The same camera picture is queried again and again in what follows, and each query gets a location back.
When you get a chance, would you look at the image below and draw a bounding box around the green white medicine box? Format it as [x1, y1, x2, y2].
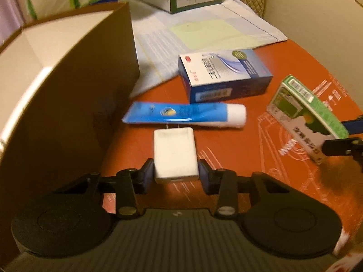
[267, 75, 349, 164]

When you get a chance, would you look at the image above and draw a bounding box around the blue white medicine box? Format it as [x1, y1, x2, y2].
[178, 49, 272, 103]

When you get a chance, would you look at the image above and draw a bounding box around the brown white cardboard box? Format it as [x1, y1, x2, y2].
[1, 2, 140, 267]

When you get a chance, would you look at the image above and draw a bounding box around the blue ointment tube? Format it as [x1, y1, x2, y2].
[123, 101, 247, 128]

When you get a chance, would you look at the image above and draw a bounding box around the orange printed mat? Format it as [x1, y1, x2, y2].
[100, 39, 363, 272]

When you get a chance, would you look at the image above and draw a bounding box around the purple curtain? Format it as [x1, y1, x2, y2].
[0, 0, 31, 44]

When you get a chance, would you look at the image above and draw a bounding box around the white plug adapter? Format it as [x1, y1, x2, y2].
[154, 127, 199, 184]

